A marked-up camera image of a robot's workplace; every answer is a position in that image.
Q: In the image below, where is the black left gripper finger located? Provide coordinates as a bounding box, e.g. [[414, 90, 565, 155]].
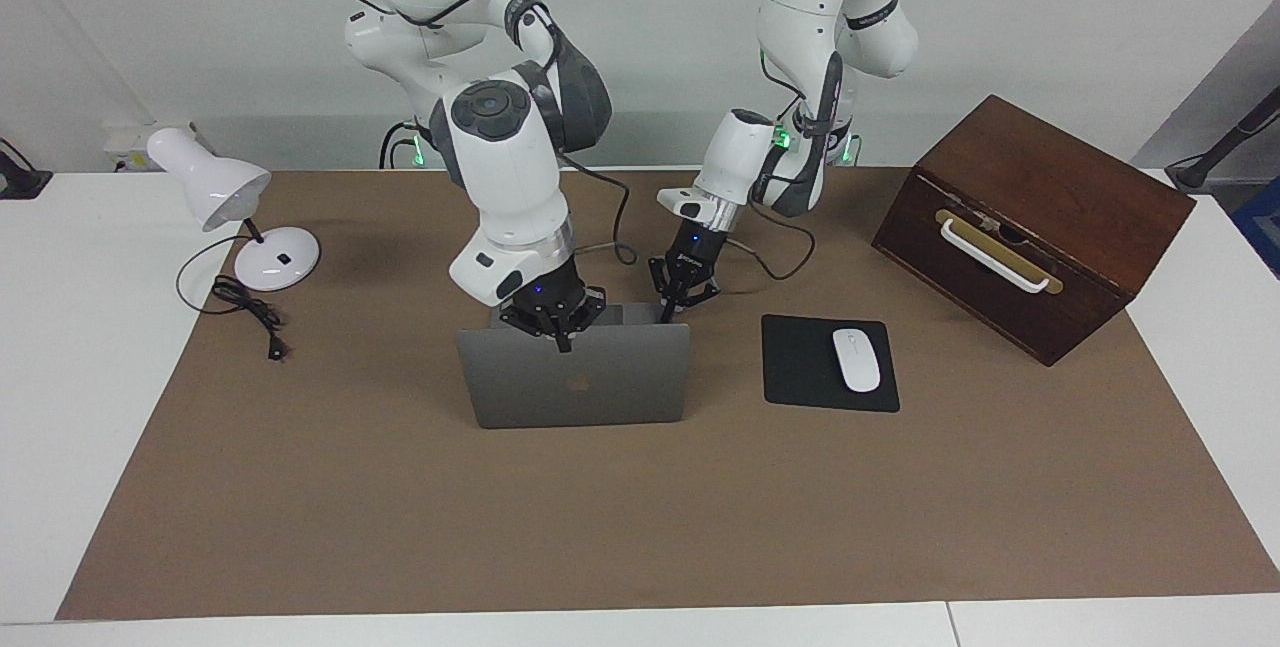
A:
[[670, 275, 722, 316], [648, 257, 677, 325]]

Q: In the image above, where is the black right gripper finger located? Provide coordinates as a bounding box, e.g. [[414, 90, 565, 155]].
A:
[[563, 289, 609, 352], [498, 303, 573, 354]]

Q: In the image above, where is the grey laptop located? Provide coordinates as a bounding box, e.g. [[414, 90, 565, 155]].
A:
[[455, 302, 693, 430]]

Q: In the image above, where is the black mouse pad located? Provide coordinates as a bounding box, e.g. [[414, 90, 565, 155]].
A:
[[761, 314, 901, 414]]

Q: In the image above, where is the white computer mouse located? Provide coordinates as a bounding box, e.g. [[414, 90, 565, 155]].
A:
[[832, 328, 882, 394]]

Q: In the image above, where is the brown table mat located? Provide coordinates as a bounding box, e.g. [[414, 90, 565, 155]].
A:
[[55, 167, 1280, 621]]

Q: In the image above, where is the white desk lamp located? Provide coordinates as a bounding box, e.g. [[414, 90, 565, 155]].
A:
[[147, 127, 321, 292]]

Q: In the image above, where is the dark wooden box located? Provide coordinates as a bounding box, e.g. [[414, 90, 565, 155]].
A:
[[871, 94, 1197, 368]]

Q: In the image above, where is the black tripod leg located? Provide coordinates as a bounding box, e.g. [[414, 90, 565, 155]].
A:
[[1165, 87, 1280, 193]]

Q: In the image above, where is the black stand foot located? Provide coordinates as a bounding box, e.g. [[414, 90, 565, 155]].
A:
[[0, 139, 53, 200]]

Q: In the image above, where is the blue object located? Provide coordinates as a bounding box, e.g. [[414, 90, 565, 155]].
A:
[[1232, 177, 1280, 278]]

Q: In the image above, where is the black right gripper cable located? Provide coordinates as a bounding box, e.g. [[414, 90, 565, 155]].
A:
[[315, 0, 641, 268]]

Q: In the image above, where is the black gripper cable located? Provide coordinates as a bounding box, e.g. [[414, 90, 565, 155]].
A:
[[722, 47, 817, 283], [315, 0, 641, 268]]

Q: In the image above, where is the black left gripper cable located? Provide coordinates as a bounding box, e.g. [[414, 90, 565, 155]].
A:
[[722, 47, 817, 283]]

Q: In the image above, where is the black arm base cable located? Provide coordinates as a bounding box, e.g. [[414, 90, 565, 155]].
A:
[[378, 120, 419, 170]]

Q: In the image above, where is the black lamp power cable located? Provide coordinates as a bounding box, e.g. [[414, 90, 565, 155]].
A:
[[176, 235, 291, 363]]

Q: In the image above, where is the white box handle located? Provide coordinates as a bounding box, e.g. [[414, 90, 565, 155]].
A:
[[935, 209, 1064, 296]]

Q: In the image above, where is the white wall socket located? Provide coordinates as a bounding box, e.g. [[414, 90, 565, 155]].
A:
[[105, 122, 216, 173]]

